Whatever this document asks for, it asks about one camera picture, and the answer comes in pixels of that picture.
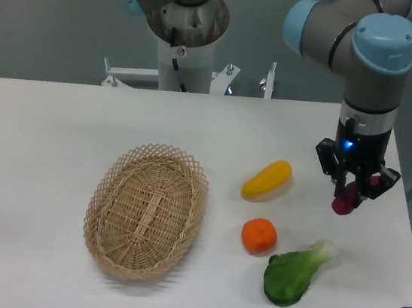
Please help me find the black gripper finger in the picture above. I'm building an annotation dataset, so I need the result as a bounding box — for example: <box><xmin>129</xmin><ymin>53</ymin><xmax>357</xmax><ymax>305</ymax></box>
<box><xmin>316</xmin><ymin>138</ymin><xmax>347</xmax><ymax>197</ymax></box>
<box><xmin>352</xmin><ymin>165</ymin><xmax>401</xmax><ymax>209</ymax></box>

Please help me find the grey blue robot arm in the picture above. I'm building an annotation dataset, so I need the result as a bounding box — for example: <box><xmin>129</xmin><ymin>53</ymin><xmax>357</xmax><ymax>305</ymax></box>
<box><xmin>118</xmin><ymin>0</ymin><xmax>412</xmax><ymax>214</ymax></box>

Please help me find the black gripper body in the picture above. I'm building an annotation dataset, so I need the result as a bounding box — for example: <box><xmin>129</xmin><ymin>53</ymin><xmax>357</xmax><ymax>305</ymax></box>
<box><xmin>334</xmin><ymin>100</ymin><xmax>398</xmax><ymax>176</ymax></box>

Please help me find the orange mandarin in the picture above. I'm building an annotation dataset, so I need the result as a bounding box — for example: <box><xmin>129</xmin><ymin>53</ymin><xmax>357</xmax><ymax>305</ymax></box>
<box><xmin>240</xmin><ymin>218</ymin><xmax>278</xmax><ymax>255</ymax></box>

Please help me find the white metal base frame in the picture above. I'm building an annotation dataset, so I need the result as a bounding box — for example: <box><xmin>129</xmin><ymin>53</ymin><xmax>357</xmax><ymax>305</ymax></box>
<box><xmin>99</xmin><ymin>38</ymin><xmax>280</xmax><ymax>108</ymax></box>

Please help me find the green bok choy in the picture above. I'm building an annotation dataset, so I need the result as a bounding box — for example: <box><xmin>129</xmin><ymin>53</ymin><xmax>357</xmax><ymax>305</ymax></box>
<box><xmin>263</xmin><ymin>239</ymin><xmax>337</xmax><ymax>307</ymax></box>

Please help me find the purple sweet potato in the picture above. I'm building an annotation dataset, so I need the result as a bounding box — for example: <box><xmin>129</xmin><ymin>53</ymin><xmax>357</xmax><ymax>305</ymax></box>
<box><xmin>329</xmin><ymin>169</ymin><xmax>383</xmax><ymax>221</ymax></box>

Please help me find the yellow corn cob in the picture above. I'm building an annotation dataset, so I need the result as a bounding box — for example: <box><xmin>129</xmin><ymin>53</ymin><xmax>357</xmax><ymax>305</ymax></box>
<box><xmin>240</xmin><ymin>160</ymin><xmax>293</xmax><ymax>200</ymax></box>

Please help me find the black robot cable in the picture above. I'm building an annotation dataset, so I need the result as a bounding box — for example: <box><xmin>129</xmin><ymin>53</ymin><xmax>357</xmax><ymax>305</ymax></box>
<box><xmin>163</xmin><ymin>26</ymin><xmax>197</xmax><ymax>94</ymax></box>

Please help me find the woven wicker basket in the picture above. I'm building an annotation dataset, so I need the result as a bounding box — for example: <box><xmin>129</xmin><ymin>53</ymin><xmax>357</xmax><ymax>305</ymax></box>
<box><xmin>83</xmin><ymin>144</ymin><xmax>209</xmax><ymax>281</ymax></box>

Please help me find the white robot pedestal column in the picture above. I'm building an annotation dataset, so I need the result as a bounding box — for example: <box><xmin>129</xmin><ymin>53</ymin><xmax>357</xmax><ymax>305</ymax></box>
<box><xmin>135</xmin><ymin>0</ymin><xmax>233</xmax><ymax>98</ymax></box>

